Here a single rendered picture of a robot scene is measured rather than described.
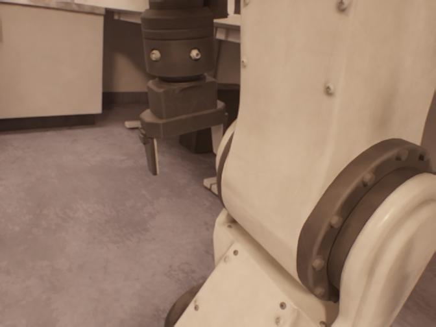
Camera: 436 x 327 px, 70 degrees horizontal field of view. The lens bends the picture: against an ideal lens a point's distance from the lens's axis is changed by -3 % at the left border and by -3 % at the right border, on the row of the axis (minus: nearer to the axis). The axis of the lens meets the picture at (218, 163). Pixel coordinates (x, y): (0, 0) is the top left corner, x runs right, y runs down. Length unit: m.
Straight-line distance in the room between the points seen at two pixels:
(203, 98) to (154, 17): 0.12
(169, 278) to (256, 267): 0.75
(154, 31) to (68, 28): 1.71
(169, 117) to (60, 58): 1.71
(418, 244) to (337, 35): 0.15
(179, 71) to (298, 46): 0.20
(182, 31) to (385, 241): 0.29
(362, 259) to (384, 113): 0.10
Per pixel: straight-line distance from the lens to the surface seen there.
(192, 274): 1.08
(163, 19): 0.38
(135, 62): 2.92
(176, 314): 0.76
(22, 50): 2.05
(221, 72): 2.51
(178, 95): 0.41
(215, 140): 0.49
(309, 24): 0.21
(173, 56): 0.38
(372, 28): 0.20
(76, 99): 2.16
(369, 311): 0.27
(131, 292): 1.01
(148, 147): 0.44
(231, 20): 1.51
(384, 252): 0.23
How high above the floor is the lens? 0.73
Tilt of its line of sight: 23 degrees down
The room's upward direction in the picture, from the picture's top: 9 degrees clockwise
